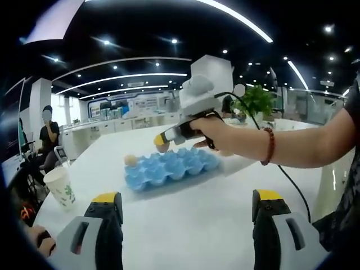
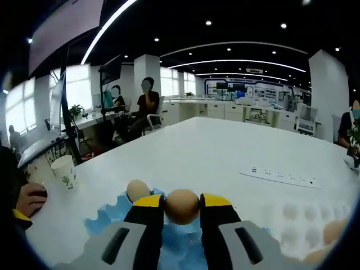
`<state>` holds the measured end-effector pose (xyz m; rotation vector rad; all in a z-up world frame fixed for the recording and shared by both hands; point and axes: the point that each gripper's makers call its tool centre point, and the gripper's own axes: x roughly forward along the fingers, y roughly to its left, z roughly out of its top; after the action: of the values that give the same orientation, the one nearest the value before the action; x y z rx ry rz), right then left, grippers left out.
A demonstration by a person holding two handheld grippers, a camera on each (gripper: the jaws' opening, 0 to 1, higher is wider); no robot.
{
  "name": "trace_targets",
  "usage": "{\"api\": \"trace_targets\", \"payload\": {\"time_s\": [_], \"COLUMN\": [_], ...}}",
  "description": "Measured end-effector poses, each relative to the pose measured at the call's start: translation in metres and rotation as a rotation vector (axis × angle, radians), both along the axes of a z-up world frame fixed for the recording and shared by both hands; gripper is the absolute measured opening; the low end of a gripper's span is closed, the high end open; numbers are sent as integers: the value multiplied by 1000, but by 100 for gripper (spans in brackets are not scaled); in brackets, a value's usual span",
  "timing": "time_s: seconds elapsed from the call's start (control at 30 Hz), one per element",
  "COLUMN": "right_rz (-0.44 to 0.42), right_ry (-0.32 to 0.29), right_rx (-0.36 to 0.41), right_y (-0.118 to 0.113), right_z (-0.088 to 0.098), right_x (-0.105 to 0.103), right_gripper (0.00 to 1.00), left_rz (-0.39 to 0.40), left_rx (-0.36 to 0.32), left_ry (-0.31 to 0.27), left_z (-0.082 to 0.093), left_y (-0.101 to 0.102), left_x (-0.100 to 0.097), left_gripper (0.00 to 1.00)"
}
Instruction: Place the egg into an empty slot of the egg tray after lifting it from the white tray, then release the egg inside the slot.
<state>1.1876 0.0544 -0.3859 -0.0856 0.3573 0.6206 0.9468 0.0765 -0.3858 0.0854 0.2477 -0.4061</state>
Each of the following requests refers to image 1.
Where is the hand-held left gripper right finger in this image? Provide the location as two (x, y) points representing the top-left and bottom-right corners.
(251, 188), (329, 270)

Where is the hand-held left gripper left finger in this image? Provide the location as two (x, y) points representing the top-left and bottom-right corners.
(48, 191), (124, 270)

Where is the blue egg tray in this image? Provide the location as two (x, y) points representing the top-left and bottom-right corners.
(123, 147), (222, 192)

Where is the white foam egg holder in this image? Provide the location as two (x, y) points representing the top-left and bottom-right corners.
(216, 153), (279, 178)

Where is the person's right hand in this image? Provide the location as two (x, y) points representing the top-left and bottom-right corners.
(192, 117), (267, 163)

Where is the white office counter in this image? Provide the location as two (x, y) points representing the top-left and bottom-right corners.
(60, 112), (181, 138)

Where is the green potted plant white pot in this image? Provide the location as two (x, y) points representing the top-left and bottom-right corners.
(233, 84), (278, 124)

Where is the white table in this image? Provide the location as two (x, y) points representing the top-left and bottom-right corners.
(32, 119), (355, 270)

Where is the white paper cup green print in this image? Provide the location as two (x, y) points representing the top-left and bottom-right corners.
(43, 168), (77, 212)

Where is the person's dark patterned clothing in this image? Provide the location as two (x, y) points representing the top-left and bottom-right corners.
(312, 71), (360, 254)

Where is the long curved ceiling light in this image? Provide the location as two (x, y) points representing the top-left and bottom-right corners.
(196, 0), (273, 43)

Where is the white office chair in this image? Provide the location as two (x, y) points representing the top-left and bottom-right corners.
(53, 145), (70, 167)

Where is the dark monitor on stand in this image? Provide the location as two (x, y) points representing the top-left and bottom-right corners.
(1, 76), (26, 169)

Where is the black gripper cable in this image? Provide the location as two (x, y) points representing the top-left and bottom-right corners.
(215, 92), (312, 224)

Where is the red bead bracelet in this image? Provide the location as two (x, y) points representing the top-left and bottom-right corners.
(260, 127), (276, 167)

